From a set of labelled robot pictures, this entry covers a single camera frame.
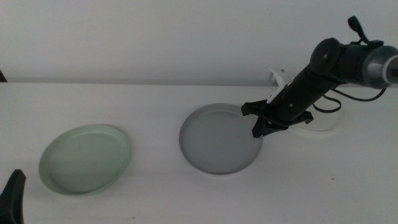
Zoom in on white shallow bowl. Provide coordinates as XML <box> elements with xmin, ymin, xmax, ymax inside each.
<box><xmin>272</xmin><ymin>82</ymin><xmax>348</xmax><ymax>138</ymax></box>

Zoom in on grey shallow bowl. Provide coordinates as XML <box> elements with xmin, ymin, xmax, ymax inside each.
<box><xmin>178</xmin><ymin>103</ymin><xmax>264</xmax><ymax>175</ymax></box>

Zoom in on pale green shallow bowl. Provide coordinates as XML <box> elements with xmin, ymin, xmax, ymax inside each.
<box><xmin>39</xmin><ymin>123</ymin><xmax>132</xmax><ymax>196</ymax></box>

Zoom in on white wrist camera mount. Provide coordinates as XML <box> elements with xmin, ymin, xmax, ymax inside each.
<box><xmin>266</xmin><ymin>67</ymin><xmax>295</xmax><ymax>105</ymax></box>

